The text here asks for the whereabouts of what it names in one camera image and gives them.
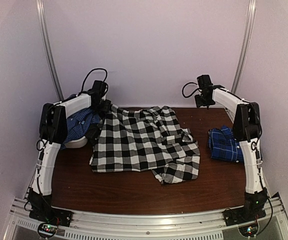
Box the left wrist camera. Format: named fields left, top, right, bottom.
left=92, top=80, right=108, bottom=98

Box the right aluminium frame post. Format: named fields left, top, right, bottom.
left=231, top=0, right=256, bottom=94

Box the circuit board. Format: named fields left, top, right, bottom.
left=238, top=225, right=259, bottom=238
left=37, top=223, right=58, bottom=237

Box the left aluminium frame post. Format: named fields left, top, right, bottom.
left=36, top=0, right=64, bottom=101

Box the left black cable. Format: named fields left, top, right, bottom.
left=80, top=68, right=109, bottom=96

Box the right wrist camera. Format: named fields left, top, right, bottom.
left=197, top=74, right=213, bottom=90

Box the black cable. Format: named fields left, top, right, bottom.
left=182, top=81, right=201, bottom=99
left=80, top=68, right=109, bottom=96

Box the right circuit board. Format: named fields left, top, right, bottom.
left=238, top=225, right=259, bottom=238

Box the black pinstripe shirt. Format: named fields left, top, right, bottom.
left=85, top=120, right=104, bottom=147

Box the folded blue plaid shirt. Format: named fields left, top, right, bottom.
left=207, top=125, right=244, bottom=163

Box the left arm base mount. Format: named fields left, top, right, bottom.
left=29, top=207, right=73, bottom=227

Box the right black cable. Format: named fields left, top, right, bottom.
left=182, top=81, right=201, bottom=99

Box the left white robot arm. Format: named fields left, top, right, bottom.
left=28, top=90, right=111, bottom=202

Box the front aluminium rail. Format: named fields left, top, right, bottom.
left=4, top=195, right=288, bottom=240

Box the left circuit board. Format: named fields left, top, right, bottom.
left=37, top=223, right=58, bottom=237

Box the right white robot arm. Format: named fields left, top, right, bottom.
left=194, top=84, right=267, bottom=221

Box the aluminium frame post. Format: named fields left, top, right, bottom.
left=36, top=0, right=64, bottom=101
left=231, top=0, right=256, bottom=94

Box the crumpled blue dotted shirt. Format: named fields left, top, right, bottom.
left=60, top=93, right=101, bottom=150

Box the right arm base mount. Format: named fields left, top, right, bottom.
left=222, top=206, right=266, bottom=227

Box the white tray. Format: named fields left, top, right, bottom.
left=64, top=136, right=88, bottom=149

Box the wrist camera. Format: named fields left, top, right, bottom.
left=92, top=80, right=108, bottom=98
left=197, top=74, right=213, bottom=90

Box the black white checkered shirt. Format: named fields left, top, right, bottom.
left=90, top=105, right=200, bottom=185

